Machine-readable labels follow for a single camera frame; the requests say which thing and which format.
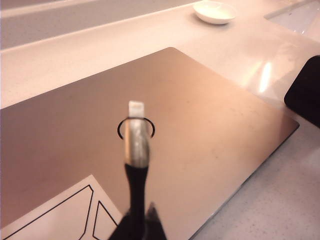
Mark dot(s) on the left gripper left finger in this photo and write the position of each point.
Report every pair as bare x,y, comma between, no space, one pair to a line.
125,231

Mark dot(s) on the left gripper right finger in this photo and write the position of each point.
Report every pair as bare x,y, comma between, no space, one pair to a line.
156,227

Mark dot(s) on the black smartphone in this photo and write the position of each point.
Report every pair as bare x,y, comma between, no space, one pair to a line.
307,95

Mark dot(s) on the white paper label sticker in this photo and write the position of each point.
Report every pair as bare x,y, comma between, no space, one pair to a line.
50,212

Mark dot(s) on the silver closed laptop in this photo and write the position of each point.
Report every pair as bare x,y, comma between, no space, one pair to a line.
200,112

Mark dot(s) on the white shallow dish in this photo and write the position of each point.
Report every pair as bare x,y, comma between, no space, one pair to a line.
215,15

